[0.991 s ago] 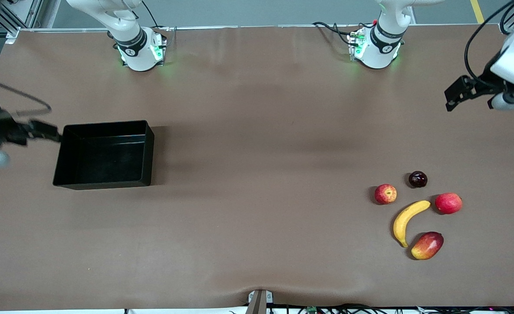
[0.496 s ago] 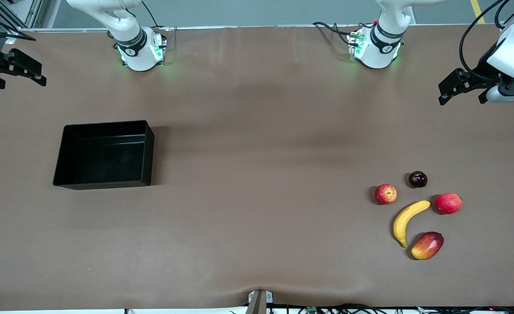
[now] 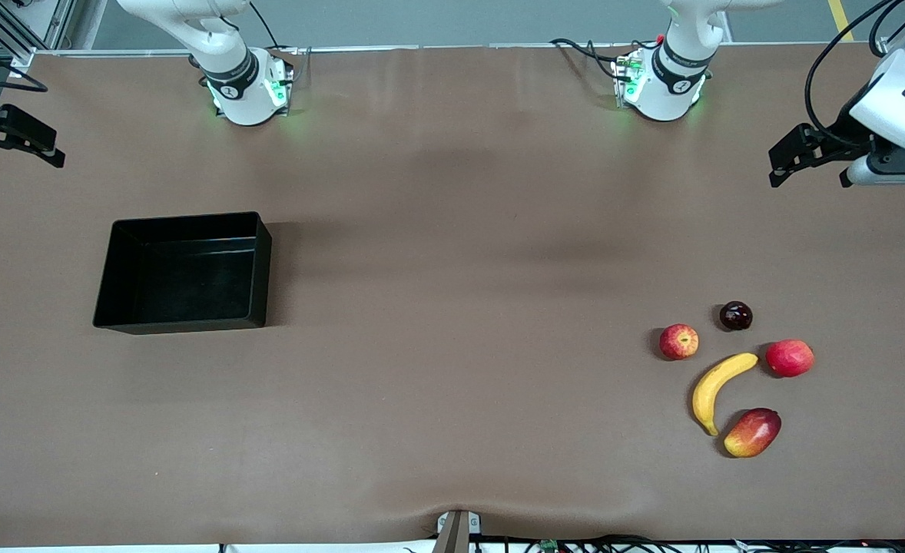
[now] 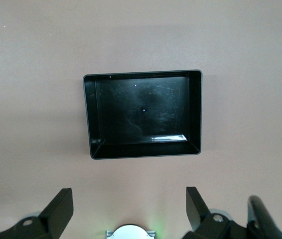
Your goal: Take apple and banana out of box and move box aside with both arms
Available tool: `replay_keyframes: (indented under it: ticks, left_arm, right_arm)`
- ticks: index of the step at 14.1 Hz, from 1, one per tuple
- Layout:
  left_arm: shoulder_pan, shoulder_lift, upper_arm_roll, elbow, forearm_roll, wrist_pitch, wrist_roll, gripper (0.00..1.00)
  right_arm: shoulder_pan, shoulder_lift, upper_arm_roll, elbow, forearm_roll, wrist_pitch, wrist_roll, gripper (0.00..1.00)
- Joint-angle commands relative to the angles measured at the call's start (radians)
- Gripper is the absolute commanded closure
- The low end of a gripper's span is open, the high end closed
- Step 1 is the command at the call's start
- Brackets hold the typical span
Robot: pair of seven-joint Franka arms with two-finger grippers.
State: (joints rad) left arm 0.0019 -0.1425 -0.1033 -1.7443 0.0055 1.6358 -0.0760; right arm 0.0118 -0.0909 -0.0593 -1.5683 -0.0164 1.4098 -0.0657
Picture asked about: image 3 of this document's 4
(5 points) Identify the black plastic box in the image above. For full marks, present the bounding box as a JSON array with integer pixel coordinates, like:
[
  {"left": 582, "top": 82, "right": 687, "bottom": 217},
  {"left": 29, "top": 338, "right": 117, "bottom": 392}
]
[{"left": 92, "top": 212, "right": 273, "bottom": 336}]

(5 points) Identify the red yellow apple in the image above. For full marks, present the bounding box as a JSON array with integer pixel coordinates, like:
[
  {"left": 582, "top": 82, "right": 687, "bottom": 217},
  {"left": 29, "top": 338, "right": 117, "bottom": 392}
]
[{"left": 659, "top": 323, "right": 700, "bottom": 361}]

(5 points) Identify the yellow banana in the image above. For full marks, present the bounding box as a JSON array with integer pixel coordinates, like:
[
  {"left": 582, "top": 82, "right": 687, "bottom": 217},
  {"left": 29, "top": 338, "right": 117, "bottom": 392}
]
[{"left": 691, "top": 353, "right": 760, "bottom": 437}]

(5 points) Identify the dark red plum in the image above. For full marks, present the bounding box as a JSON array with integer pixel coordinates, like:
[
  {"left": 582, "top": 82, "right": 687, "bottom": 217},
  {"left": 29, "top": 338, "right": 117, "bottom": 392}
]
[{"left": 719, "top": 301, "right": 754, "bottom": 332}]

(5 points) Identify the red yellow mango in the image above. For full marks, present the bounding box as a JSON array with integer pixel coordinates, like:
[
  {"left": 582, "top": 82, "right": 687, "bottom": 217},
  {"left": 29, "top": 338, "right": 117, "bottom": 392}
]
[{"left": 724, "top": 408, "right": 782, "bottom": 459}]

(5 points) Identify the brown table cloth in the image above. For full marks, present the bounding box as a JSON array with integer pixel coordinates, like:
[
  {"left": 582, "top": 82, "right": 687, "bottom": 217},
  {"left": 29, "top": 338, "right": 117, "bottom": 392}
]
[{"left": 0, "top": 44, "right": 905, "bottom": 548}]

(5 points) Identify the metal table clamp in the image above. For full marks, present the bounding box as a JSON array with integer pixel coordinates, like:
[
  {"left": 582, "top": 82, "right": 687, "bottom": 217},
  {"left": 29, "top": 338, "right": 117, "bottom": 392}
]
[{"left": 433, "top": 509, "right": 484, "bottom": 553}]

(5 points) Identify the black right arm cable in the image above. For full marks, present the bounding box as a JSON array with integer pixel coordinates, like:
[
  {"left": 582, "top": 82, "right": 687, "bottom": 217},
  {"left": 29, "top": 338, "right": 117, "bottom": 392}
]
[{"left": 0, "top": 38, "right": 48, "bottom": 93}]

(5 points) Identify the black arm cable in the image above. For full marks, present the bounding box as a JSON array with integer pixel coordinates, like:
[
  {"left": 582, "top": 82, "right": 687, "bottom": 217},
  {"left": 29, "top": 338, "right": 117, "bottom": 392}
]
[
  {"left": 0, "top": 38, "right": 48, "bottom": 93},
  {"left": 804, "top": 0, "right": 905, "bottom": 148}
]

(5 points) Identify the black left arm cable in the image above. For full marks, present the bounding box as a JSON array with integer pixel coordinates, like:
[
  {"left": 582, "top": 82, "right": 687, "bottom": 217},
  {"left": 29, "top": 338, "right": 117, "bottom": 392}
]
[{"left": 804, "top": 0, "right": 905, "bottom": 148}]

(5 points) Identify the aluminium frame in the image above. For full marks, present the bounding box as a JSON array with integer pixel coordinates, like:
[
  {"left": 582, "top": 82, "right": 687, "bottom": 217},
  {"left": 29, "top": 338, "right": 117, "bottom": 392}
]
[{"left": 0, "top": 0, "right": 77, "bottom": 74}]

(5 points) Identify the black base cable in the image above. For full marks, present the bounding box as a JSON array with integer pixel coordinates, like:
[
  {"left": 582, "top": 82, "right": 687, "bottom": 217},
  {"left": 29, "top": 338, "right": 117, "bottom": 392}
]
[
  {"left": 550, "top": 37, "right": 624, "bottom": 78},
  {"left": 249, "top": 0, "right": 303, "bottom": 78}
]

